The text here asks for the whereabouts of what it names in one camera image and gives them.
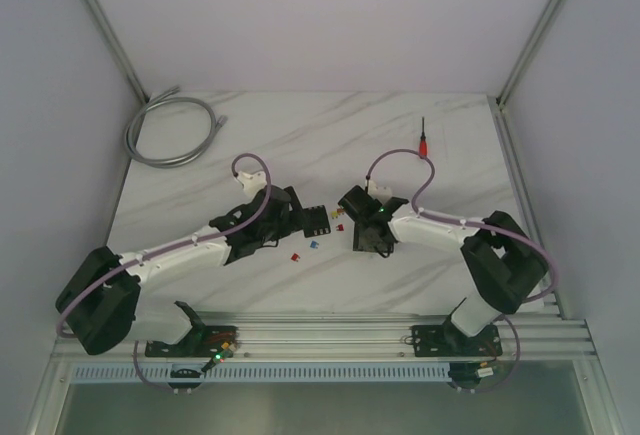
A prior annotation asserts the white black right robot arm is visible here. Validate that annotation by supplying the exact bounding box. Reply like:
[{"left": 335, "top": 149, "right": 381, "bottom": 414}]
[{"left": 339, "top": 185, "right": 549, "bottom": 357}]

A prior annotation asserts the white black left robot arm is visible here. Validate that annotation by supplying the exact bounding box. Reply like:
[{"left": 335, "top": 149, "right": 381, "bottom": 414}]
[{"left": 55, "top": 186, "right": 305, "bottom": 357}]

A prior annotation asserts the black fuse box base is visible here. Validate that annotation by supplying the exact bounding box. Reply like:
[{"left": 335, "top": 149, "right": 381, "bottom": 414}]
[{"left": 301, "top": 205, "right": 331, "bottom": 238}]

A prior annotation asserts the red black screwdriver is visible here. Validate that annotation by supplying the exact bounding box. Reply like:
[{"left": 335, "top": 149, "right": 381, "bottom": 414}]
[{"left": 418, "top": 118, "right": 428, "bottom": 159}]

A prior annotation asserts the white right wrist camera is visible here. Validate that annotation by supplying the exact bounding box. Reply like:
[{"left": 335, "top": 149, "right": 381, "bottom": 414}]
[{"left": 365, "top": 179, "right": 392, "bottom": 201}]

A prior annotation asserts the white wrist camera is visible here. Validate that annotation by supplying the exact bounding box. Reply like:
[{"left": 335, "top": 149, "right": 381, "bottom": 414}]
[
  {"left": 235, "top": 171, "right": 267, "bottom": 194},
  {"left": 365, "top": 179, "right": 392, "bottom": 201}
]

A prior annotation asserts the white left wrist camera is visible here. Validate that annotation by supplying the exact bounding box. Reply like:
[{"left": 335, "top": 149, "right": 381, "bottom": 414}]
[{"left": 235, "top": 171, "right": 267, "bottom": 194}]

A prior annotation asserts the aluminium front mounting rail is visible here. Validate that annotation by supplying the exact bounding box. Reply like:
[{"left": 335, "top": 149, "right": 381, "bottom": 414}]
[{"left": 52, "top": 309, "right": 596, "bottom": 359}]

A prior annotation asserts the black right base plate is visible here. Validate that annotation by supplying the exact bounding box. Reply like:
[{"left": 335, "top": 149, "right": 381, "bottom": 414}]
[{"left": 409, "top": 322, "right": 503, "bottom": 358}]

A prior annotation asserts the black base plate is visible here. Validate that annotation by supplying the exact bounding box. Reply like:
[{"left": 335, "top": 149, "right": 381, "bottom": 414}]
[
  {"left": 409, "top": 322, "right": 503, "bottom": 358},
  {"left": 144, "top": 325, "right": 238, "bottom": 358}
]

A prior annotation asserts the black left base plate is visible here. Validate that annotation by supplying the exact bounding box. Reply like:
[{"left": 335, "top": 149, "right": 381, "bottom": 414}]
[{"left": 144, "top": 325, "right": 238, "bottom": 358}]

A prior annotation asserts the grey coiled cable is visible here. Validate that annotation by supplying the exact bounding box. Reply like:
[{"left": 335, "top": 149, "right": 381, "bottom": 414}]
[{"left": 124, "top": 85, "right": 229, "bottom": 169}]

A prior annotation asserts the aluminium frame rail right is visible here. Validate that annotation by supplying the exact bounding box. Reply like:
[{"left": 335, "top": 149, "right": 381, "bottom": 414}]
[{"left": 488, "top": 96, "right": 565, "bottom": 318}]

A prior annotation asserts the white slotted cable duct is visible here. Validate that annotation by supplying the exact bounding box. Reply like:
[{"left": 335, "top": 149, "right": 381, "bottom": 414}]
[{"left": 71, "top": 361, "right": 451, "bottom": 384}]

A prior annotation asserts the aluminium frame post left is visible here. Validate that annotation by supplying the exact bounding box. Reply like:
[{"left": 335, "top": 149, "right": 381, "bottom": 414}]
[{"left": 81, "top": 0, "right": 148, "bottom": 103}]

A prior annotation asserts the aluminium frame post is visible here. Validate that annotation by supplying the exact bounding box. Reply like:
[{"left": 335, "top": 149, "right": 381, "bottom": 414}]
[
  {"left": 81, "top": 0, "right": 148, "bottom": 103},
  {"left": 496, "top": 0, "right": 567, "bottom": 109}
]

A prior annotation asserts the aluminium frame post right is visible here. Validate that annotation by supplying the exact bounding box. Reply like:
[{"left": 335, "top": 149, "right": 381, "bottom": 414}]
[{"left": 496, "top": 0, "right": 567, "bottom": 109}]

